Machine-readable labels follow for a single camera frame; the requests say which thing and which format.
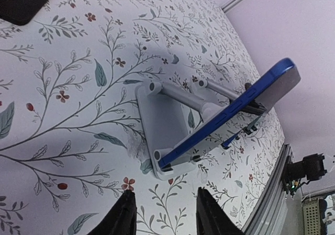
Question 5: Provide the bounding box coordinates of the blue phone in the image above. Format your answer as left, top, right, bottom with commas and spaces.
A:
158, 58, 300, 169
220, 135, 236, 150

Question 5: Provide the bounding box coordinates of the floral table mat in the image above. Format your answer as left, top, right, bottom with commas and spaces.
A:
1, 0, 284, 234

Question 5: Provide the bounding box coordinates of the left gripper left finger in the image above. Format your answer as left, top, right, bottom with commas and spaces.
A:
88, 190, 137, 235

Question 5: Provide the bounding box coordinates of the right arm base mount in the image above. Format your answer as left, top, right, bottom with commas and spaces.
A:
281, 153, 328, 196

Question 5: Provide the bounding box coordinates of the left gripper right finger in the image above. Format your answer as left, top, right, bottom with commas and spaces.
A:
196, 187, 243, 235

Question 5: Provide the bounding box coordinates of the white silver stand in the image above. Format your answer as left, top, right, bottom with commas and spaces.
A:
136, 79, 256, 181
243, 115, 262, 135

